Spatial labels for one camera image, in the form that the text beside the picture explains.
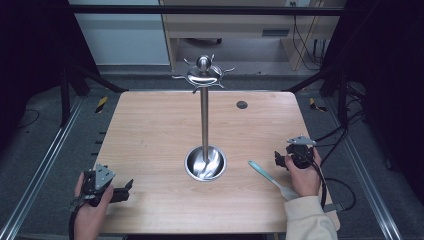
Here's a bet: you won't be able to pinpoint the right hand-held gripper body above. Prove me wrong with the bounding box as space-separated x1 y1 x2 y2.
284 134 317 170

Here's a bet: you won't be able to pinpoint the black hanging cables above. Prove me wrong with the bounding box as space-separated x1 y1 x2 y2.
291 15 328 72

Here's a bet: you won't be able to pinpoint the steel utensil rack with hooks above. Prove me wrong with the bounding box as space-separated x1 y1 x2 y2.
171 53 236 183

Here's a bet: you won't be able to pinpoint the black metal stand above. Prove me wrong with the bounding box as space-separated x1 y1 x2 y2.
59 63 130 128
282 65 350 129

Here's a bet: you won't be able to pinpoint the aluminium floor rail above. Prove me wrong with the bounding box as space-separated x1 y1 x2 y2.
0 95 85 240
323 96 405 240

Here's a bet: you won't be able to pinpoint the person's left hand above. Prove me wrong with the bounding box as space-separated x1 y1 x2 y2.
73 172 115 224

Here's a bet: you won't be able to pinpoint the black curtain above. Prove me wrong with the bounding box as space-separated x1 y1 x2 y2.
319 0 424 204
0 0 100 153

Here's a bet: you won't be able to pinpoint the yellow black tape piece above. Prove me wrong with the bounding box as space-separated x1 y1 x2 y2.
95 95 109 114
308 97 328 113

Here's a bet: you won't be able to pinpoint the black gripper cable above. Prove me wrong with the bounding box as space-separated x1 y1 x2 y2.
68 195 95 240
309 156 357 212

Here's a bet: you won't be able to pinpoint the person's right hand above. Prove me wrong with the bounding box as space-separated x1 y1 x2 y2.
284 147 323 198

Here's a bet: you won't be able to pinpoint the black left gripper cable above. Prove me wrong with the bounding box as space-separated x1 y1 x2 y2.
68 195 95 240

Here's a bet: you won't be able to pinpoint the black horizontal frame bar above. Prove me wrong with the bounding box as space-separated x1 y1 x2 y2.
68 4 346 17

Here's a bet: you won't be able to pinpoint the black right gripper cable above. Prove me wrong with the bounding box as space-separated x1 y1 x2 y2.
309 156 357 212

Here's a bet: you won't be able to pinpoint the teal handled steel spatula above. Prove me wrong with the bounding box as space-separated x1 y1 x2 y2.
247 159 300 202

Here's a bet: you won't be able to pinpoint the white cabinet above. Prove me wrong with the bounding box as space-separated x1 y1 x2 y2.
68 0 171 66

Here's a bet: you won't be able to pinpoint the thin black floor cable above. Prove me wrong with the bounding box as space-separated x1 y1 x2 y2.
17 108 41 130

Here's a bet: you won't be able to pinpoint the light wooden desk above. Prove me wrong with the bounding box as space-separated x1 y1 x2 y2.
159 0 345 72

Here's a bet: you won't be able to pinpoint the grey cable plug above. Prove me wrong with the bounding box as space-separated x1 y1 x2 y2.
323 202 345 214

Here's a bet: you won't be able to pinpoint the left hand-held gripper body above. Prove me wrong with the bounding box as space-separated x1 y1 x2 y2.
80 163 117 207

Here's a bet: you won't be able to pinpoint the black floor cables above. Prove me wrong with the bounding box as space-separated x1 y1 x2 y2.
313 81 368 168

